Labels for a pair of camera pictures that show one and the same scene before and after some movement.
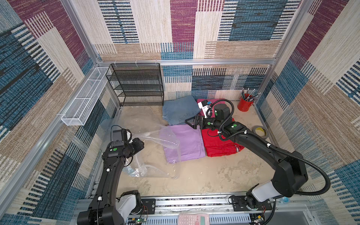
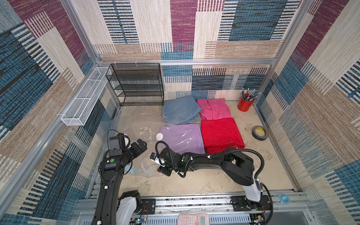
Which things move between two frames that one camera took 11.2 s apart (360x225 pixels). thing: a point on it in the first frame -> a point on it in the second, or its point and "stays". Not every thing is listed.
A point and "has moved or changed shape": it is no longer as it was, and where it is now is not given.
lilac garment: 183,142 stays
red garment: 215,146 stays
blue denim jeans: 176,111 stays
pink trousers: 213,107 stays
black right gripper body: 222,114 -> 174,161
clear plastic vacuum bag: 159,158 has moved or changed shape
